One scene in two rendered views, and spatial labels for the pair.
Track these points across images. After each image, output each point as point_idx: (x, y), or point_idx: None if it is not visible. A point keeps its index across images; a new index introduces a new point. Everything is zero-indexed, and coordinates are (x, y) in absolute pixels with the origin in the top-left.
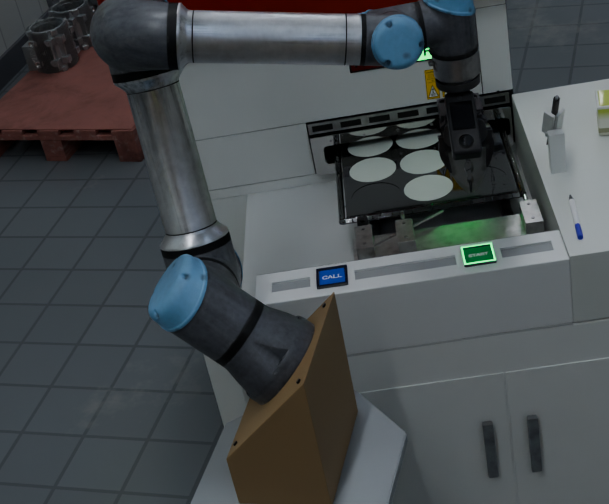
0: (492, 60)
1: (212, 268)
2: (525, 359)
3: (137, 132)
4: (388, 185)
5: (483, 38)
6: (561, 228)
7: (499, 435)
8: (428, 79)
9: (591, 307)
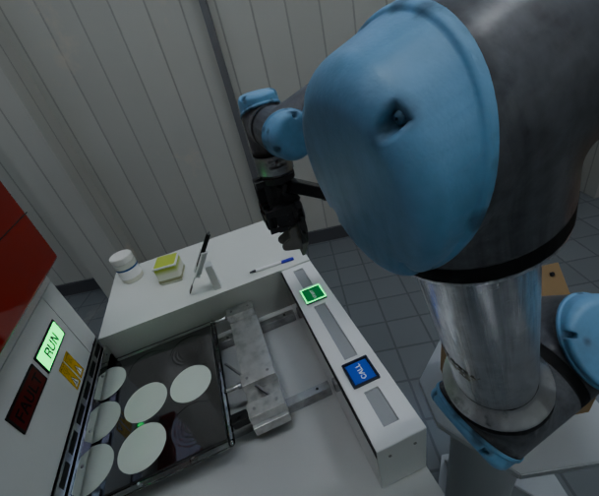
0: (76, 326)
1: (544, 311)
2: None
3: (534, 310)
4: (177, 418)
5: (61, 314)
6: (282, 269)
7: None
8: (66, 374)
9: None
